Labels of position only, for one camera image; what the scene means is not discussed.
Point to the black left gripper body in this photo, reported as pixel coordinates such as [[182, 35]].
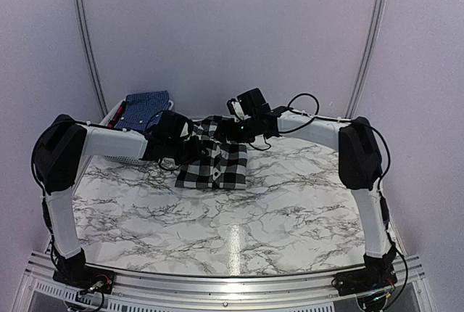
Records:
[[184, 154]]

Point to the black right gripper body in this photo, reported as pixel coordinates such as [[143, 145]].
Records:
[[243, 135]]

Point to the black white checked shirt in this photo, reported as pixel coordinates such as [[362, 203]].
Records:
[[223, 164]]

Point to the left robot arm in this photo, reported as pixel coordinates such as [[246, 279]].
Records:
[[55, 161]]

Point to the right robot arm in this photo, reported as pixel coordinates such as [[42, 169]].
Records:
[[360, 170]]

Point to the blue gingham shirt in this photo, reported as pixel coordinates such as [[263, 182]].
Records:
[[143, 110]]

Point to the red black plaid shirt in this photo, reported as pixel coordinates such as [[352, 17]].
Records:
[[117, 115]]

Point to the white plastic basket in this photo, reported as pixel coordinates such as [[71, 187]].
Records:
[[119, 159]]

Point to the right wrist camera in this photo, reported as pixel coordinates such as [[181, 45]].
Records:
[[231, 105]]

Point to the aluminium front frame rail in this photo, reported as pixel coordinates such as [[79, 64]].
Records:
[[142, 291]]

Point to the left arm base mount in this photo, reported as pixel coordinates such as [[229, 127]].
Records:
[[89, 280]]

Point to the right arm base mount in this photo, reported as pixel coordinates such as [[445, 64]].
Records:
[[362, 280]]

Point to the left aluminium corner post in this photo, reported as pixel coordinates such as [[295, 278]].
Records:
[[89, 56]]

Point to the aluminium corner post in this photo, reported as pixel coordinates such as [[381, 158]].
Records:
[[89, 56], [370, 42]]

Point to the right aluminium corner post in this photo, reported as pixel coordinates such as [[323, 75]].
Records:
[[370, 42]]

